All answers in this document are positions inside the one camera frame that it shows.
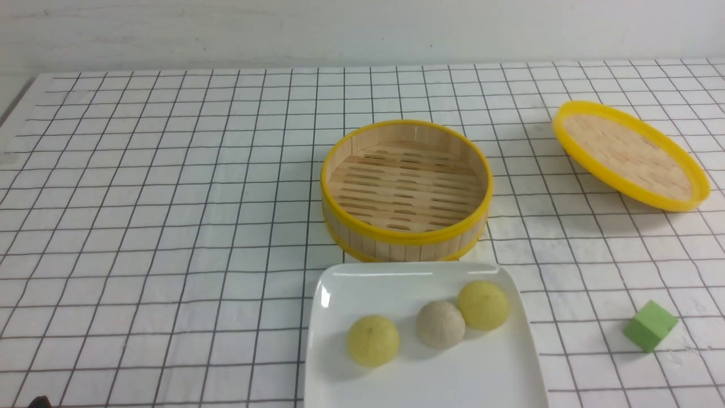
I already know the yellow rimmed bamboo steamer lid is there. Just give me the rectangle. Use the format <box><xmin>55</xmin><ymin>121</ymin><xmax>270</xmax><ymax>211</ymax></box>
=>
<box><xmin>552</xmin><ymin>100</ymin><xmax>710</xmax><ymax>213</ymax></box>

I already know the white checkered tablecloth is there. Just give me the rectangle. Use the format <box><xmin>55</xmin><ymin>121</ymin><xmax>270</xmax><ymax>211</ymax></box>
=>
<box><xmin>1</xmin><ymin>58</ymin><xmax>724</xmax><ymax>407</ymax></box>

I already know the white steamed bun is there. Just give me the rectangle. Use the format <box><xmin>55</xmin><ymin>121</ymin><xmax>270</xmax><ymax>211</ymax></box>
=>
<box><xmin>415</xmin><ymin>300</ymin><xmax>466</xmax><ymax>350</ymax></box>

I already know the yellow steamed bun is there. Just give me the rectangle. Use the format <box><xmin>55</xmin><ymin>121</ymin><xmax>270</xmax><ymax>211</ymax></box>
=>
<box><xmin>457</xmin><ymin>280</ymin><xmax>510</xmax><ymax>332</ymax></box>
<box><xmin>346</xmin><ymin>314</ymin><xmax>400</xmax><ymax>368</ymax></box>

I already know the yellow rimmed bamboo steamer basket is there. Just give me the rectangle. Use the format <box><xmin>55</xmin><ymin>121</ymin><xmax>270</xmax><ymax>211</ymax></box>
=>
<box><xmin>319</xmin><ymin>120</ymin><xmax>494</xmax><ymax>262</ymax></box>

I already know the white square plate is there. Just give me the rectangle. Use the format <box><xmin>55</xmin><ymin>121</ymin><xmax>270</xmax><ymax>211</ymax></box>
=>
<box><xmin>304</xmin><ymin>261</ymin><xmax>549</xmax><ymax>407</ymax></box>

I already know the green cube block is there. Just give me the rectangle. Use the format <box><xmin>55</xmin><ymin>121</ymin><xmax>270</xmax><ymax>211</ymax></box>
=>
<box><xmin>623</xmin><ymin>300</ymin><xmax>678</xmax><ymax>353</ymax></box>

